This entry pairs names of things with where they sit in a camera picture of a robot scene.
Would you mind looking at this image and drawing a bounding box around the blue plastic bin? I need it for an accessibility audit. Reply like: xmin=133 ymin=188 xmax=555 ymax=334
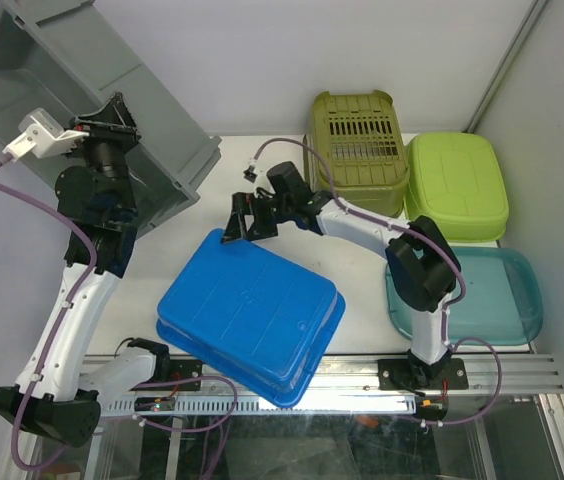
xmin=156 ymin=229 xmax=346 ymax=408

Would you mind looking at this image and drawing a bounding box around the white slotted cable duct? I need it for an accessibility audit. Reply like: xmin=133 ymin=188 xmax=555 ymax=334
xmin=103 ymin=392 xmax=416 ymax=417

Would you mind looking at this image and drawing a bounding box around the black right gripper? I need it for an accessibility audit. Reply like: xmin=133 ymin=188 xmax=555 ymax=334
xmin=220 ymin=192 xmax=293 ymax=244

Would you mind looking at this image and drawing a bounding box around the bright green plastic tub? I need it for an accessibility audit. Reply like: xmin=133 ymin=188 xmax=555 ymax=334
xmin=404 ymin=132 xmax=509 ymax=243

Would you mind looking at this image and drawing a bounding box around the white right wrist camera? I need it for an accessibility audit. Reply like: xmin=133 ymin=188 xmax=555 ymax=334
xmin=243 ymin=157 xmax=261 ymax=183

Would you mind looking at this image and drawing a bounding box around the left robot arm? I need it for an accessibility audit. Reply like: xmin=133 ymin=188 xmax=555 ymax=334
xmin=0 ymin=92 xmax=172 ymax=448

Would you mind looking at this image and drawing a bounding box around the grey plastic crate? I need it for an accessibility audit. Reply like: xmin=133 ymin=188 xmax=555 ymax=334
xmin=0 ymin=1 xmax=221 ymax=235

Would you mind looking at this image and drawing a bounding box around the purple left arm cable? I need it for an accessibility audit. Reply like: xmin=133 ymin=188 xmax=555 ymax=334
xmin=0 ymin=154 xmax=101 ymax=471

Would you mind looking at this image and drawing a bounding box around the olive green slotted basket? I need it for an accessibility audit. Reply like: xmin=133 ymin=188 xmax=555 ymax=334
xmin=303 ymin=90 xmax=410 ymax=217

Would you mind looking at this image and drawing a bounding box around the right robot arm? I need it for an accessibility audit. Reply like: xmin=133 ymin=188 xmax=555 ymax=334
xmin=221 ymin=162 xmax=466 ymax=395

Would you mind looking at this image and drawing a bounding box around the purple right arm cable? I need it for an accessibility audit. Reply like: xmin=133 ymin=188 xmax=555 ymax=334
xmin=254 ymin=138 xmax=506 ymax=429

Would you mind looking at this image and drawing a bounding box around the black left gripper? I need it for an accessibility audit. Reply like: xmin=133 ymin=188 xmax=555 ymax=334
xmin=58 ymin=90 xmax=142 ymax=216

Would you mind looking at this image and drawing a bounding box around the clear container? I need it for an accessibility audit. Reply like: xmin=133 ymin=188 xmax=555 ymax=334
xmin=384 ymin=245 xmax=544 ymax=347

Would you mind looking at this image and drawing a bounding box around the aluminium rail frame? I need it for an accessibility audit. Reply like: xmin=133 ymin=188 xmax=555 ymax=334
xmin=76 ymin=352 xmax=562 ymax=401

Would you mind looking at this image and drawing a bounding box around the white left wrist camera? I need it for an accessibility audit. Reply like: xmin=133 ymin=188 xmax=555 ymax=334
xmin=2 ymin=108 xmax=89 ymax=161

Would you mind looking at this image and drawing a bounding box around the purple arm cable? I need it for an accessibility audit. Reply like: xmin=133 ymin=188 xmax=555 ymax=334
xmin=254 ymin=138 xmax=506 ymax=429
xmin=0 ymin=154 xmax=101 ymax=471

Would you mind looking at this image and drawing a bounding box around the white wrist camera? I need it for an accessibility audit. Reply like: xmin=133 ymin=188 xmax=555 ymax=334
xmin=243 ymin=157 xmax=261 ymax=183
xmin=2 ymin=108 xmax=89 ymax=161

